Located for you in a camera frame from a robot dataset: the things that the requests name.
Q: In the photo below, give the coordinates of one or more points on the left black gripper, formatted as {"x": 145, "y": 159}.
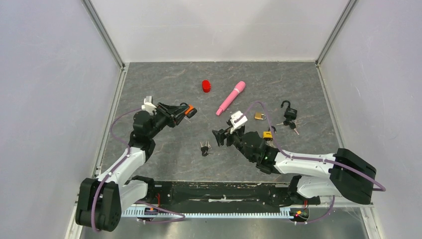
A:
{"x": 173, "y": 114}

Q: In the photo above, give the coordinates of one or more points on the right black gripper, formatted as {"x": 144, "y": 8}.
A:
{"x": 221, "y": 134}

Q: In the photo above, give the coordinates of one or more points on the orange black padlock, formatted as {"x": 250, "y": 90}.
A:
{"x": 190, "y": 112}

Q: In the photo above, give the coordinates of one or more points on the yellow black padlock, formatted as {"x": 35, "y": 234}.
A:
{"x": 268, "y": 135}

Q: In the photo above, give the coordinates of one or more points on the black-head key bunch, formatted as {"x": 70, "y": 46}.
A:
{"x": 205, "y": 147}

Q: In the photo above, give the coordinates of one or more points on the black-head key set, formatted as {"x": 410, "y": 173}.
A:
{"x": 290, "y": 124}

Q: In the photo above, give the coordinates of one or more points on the black Kaijing padlock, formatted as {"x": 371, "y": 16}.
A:
{"x": 290, "y": 113}

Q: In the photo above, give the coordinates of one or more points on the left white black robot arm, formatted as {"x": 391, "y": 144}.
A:
{"x": 102, "y": 200}

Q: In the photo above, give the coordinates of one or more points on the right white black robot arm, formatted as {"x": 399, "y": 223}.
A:
{"x": 340, "y": 174}

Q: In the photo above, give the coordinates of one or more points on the small brass padlock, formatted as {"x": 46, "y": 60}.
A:
{"x": 260, "y": 116}

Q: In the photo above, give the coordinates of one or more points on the red plastic cap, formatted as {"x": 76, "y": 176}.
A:
{"x": 206, "y": 86}

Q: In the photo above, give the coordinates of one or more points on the pink cylindrical wand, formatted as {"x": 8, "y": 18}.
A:
{"x": 239, "y": 87}

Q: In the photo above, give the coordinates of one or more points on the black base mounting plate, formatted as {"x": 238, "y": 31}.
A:
{"x": 176, "y": 192}

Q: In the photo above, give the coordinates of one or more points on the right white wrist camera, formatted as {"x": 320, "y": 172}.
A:
{"x": 236, "y": 121}

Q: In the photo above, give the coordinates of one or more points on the white slotted cable duct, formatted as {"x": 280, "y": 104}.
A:
{"x": 149, "y": 212}

